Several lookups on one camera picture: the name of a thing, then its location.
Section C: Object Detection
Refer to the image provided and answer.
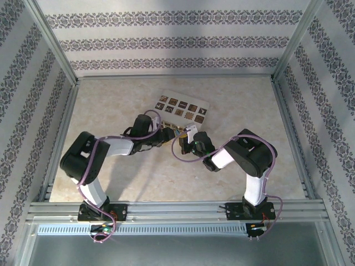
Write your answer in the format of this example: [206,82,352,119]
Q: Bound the white box with picture tiles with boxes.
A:
[153,89,210,133]

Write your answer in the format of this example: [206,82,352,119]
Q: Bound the grey sheet metal panel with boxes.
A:
[26,234,329,266]

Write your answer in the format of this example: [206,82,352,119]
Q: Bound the right circuit board with light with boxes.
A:
[246,222,267,238]

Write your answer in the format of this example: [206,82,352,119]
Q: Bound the circuit board with light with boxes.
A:
[246,222,267,238]
[90,224,116,234]

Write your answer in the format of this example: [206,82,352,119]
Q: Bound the left circuit board with light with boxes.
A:
[90,224,116,234]

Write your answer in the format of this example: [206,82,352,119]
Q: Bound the aluminium table edge rail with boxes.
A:
[270,79,317,201]
[41,83,80,203]
[75,74,275,81]

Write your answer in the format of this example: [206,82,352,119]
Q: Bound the aluminium mounting rail beam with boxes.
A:
[27,199,326,223]

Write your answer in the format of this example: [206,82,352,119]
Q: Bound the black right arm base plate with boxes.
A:
[225,202,276,221]

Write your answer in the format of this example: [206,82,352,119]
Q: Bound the slotted grey cable duct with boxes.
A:
[37,223,248,237]

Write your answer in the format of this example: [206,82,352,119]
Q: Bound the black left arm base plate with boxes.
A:
[78,203,129,222]

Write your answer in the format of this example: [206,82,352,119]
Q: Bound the aluminium corner post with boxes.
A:
[272,0,324,84]
[24,0,79,87]

